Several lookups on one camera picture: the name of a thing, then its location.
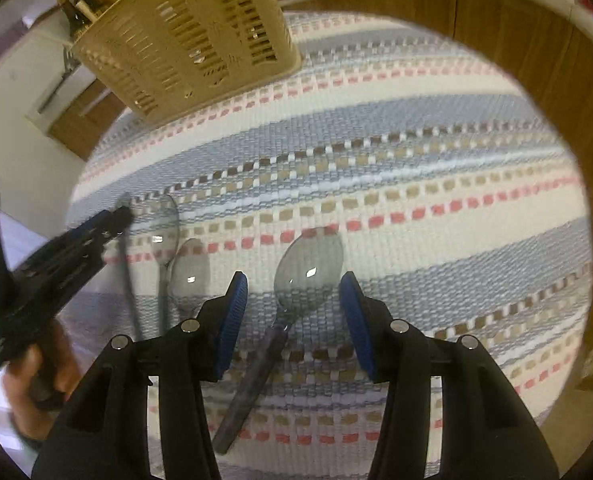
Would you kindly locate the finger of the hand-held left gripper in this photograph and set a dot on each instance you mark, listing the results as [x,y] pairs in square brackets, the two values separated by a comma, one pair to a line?
[119,217]
[104,247]

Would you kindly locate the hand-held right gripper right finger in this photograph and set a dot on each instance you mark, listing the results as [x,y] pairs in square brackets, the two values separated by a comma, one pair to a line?
[359,325]

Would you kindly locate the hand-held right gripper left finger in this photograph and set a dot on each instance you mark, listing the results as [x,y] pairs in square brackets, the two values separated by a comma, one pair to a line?
[231,325]

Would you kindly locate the large metal spoon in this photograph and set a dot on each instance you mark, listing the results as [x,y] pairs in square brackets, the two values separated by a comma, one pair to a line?
[309,270]

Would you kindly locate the yellow plastic basket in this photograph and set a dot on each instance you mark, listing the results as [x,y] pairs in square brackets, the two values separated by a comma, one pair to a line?
[186,35]

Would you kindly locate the person's left hand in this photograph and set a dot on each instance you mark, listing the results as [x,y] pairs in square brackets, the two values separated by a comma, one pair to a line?
[36,390]

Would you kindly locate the small metal spoon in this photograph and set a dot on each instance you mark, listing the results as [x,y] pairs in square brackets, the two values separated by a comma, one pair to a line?
[165,230]
[191,272]

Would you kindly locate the striped woven tablecloth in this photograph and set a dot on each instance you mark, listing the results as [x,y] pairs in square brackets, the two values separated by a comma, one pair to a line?
[376,160]

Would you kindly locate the white kitchen countertop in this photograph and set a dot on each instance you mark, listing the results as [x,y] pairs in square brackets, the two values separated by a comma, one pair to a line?
[551,0]

